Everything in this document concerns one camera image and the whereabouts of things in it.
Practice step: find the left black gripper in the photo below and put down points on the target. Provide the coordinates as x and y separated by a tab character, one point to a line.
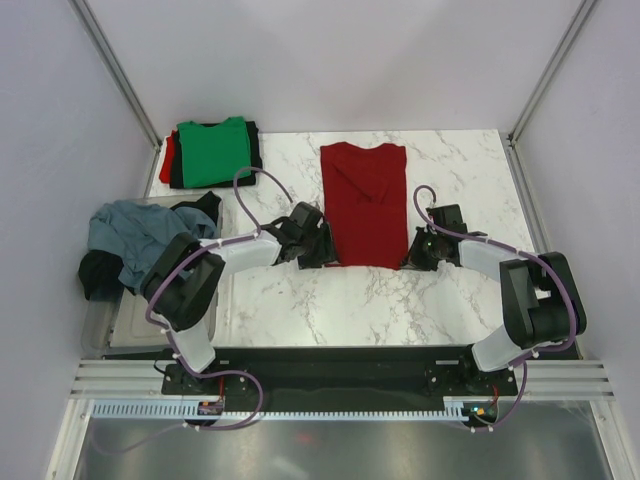
325	254

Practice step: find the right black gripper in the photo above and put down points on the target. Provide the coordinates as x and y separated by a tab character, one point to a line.
415	259

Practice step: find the dark red t shirt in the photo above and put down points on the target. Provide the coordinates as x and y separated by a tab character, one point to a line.
365	198

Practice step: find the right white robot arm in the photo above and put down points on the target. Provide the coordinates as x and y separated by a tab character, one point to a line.
540	303

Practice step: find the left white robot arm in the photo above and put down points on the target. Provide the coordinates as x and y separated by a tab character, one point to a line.
181	285

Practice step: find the folded green t shirt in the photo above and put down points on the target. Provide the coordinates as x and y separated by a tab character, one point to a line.
213	154

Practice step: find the folded black t shirt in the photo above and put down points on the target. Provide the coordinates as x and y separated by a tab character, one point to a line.
244	177

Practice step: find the folded red t shirt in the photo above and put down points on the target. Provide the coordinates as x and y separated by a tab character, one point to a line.
167	158

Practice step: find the grey blue t shirt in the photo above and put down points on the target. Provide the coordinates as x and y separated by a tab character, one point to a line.
140	230

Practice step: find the grey plastic bin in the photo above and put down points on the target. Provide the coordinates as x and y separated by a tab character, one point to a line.
125	239

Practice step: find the black t shirt in bin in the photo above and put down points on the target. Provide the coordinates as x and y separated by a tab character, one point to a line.
100	275

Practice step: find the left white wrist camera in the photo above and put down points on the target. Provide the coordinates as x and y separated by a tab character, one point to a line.
306	216

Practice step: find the right aluminium frame post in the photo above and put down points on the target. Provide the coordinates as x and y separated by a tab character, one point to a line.
560	54

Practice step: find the aluminium frame post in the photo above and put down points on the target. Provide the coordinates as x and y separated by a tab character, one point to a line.
107	54
560	54

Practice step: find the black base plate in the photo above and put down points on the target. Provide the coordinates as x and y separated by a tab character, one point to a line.
229	361

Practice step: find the aluminium rail front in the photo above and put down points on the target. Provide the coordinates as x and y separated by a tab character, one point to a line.
541	380

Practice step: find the white slotted cable duct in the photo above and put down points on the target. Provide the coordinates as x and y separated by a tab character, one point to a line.
193	410

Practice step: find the left aluminium frame post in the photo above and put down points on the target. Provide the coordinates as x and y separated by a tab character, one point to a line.
107	54

